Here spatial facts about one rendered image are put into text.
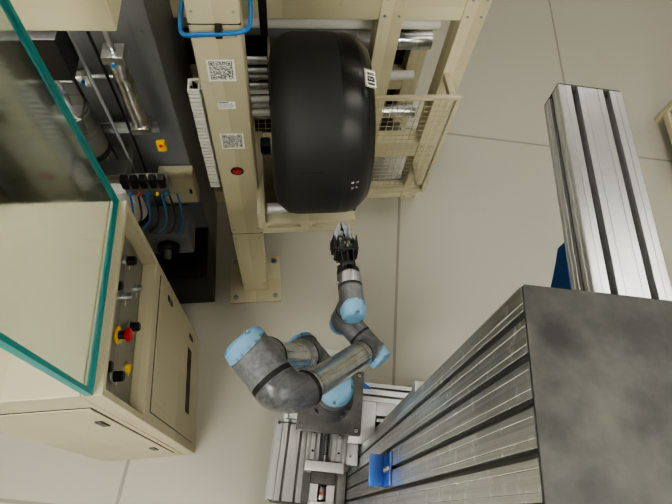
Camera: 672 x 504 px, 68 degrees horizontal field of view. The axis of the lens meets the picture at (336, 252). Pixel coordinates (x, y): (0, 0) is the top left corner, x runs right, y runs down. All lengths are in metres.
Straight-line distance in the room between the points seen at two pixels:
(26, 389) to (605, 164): 1.26
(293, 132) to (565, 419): 1.13
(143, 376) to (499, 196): 2.38
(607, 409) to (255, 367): 0.84
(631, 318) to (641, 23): 4.61
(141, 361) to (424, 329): 1.54
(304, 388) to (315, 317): 1.45
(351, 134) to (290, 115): 0.18
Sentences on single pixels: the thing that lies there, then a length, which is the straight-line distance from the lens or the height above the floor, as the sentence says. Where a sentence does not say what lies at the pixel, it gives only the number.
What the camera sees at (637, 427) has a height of 2.03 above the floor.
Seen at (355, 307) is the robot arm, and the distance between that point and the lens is 1.43.
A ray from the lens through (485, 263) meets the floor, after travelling 3.01.
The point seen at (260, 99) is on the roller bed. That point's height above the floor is 1.00.
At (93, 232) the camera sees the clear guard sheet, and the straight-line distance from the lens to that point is 1.36.
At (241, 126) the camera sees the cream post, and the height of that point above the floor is 1.29.
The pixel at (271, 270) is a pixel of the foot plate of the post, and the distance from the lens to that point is 2.76.
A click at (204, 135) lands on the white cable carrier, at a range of 1.69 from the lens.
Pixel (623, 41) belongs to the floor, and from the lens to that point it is 4.85.
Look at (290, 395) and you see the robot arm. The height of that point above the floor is 1.31.
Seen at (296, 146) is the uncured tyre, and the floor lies 1.37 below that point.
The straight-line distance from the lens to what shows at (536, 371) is 0.53.
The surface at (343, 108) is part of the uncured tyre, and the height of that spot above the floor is 1.44.
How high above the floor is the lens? 2.49
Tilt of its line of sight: 62 degrees down
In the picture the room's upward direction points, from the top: 10 degrees clockwise
